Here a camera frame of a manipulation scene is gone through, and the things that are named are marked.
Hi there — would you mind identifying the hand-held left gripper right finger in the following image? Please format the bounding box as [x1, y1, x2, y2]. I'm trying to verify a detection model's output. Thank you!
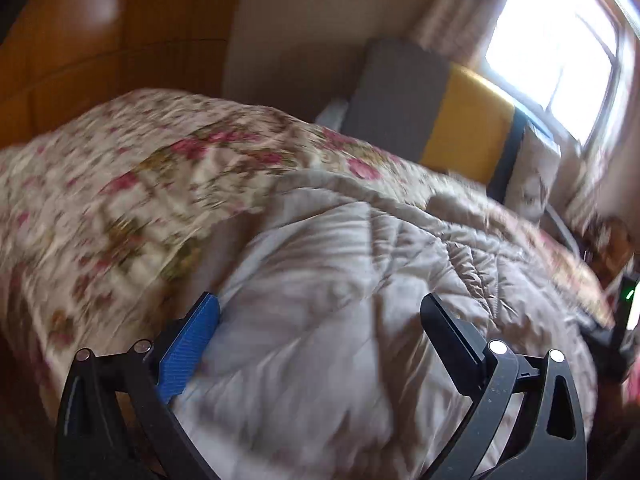
[420, 292, 589, 480]

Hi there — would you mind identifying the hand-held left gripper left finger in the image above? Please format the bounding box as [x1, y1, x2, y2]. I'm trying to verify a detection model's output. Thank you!
[55, 291, 221, 480]

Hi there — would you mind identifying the white quilted down jacket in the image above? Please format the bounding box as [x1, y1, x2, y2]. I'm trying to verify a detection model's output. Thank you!
[175, 167, 601, 480]

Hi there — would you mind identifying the wooden side table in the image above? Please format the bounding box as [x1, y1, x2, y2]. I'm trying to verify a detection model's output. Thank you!
[575, 215, 640, 287]

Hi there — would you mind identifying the floral curtain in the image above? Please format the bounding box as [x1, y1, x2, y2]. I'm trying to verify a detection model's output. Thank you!
[567, 25, 640, 222]
[410, 0, 532, 70]

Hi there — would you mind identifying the deer print pillow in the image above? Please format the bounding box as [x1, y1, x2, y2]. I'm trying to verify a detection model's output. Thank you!
[502, 122, 562, 224]

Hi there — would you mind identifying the floral bedspread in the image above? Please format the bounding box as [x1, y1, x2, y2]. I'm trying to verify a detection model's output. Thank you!
[0, 87, 617, 426]

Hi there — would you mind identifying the grey and yellow headboard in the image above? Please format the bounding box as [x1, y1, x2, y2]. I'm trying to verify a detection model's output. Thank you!
[315, 37, 587, 261]

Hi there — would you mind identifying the window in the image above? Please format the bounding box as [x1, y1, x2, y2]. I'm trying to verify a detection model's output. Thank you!
[482, 0, 637, 150]

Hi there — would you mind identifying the wooden wardrobe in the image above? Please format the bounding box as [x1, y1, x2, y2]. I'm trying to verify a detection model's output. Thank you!
[0, 0, 249, 152]

